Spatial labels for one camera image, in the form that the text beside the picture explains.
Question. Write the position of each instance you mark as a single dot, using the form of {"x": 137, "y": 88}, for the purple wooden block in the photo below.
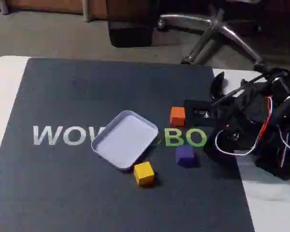
{"x": 184, "y": 157}

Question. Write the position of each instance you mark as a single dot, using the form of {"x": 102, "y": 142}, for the black table clamp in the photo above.
{"x": 215, "y": 84}

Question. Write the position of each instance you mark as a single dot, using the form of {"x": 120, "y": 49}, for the black printed desk mat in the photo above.
{"x": 62, "y": 96}

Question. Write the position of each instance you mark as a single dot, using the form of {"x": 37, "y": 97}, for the chrome office chair base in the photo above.
{"x": 222, "y": 29}

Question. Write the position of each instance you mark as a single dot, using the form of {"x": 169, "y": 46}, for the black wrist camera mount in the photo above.
{"x": 189, "y": 113}

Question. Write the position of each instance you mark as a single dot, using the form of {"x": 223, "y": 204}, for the yellow wooden block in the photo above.
{"x": 143, "y": 174}

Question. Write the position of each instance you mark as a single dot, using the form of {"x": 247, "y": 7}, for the orange wooden block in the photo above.
{"x": 177, "y": 117}

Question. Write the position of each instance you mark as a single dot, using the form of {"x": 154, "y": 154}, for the black rectangular bin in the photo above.
{"x": 130, "y": 33}

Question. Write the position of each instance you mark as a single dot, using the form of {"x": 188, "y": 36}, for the lavender plastic tray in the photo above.
{"x": 125, "y": 140}

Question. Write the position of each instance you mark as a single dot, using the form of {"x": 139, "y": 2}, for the grey metal leg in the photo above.
{"x": 4, "y": 6}
{"x": 87, "y": 9}

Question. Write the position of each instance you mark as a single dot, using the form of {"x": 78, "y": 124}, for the brown wooden furniture panel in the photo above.
{"x": 38, "y": 4}

